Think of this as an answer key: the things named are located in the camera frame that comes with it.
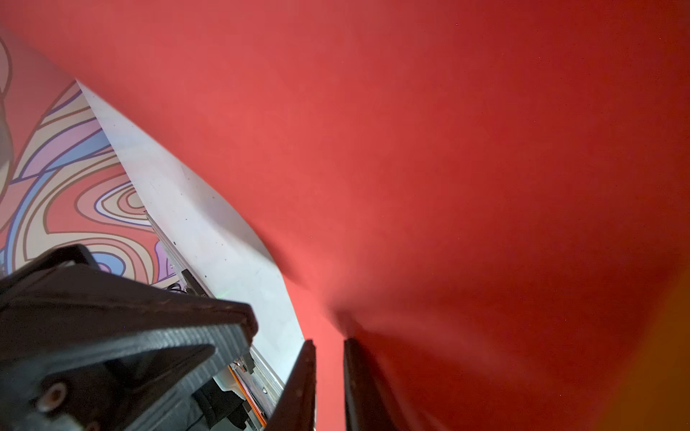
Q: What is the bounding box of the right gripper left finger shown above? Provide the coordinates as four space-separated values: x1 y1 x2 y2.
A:
264 340 316 431

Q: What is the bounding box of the orange paper sheet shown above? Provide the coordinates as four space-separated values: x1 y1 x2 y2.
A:
596 269 689 430

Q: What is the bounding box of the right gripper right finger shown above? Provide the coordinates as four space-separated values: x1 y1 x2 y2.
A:
343 338 397 431

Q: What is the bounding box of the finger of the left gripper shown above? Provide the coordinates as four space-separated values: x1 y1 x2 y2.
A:
1 245 258 430

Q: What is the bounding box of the red paper sheet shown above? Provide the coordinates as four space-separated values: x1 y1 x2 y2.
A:
1 1 689 430

